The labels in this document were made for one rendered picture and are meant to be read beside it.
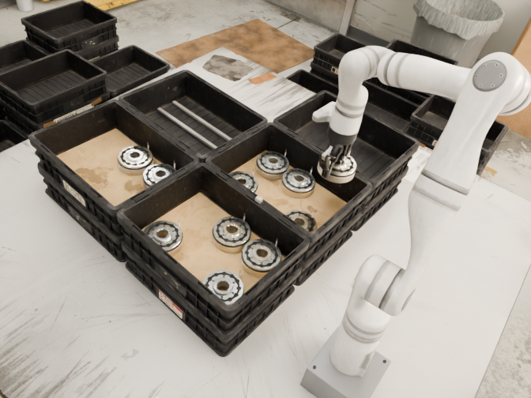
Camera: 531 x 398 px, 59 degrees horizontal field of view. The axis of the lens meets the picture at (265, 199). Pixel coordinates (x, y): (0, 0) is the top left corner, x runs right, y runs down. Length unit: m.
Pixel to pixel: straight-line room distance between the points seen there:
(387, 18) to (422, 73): 3.24
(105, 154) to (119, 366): 0.65
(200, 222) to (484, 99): 0.79
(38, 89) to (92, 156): 1.02
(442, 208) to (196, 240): 0.66
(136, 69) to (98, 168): 1.41
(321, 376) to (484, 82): 0.71
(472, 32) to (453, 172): 2.57
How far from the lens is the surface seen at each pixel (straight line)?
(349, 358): 1.11
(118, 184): 1.43
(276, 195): 1.41
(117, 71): 2.81
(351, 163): 1.30
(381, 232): 1.59
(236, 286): 1.15
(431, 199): 0.88
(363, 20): 4.32
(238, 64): 2.25
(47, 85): 2.52
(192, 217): 1.32
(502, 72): 0.89
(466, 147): 0.88
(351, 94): 1.10
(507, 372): 2.39
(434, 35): 3.45
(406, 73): 1.00
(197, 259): 1.23
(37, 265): 1.44
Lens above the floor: 1.81
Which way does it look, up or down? 45 degrees down
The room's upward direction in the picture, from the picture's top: 10 degrees clockwise
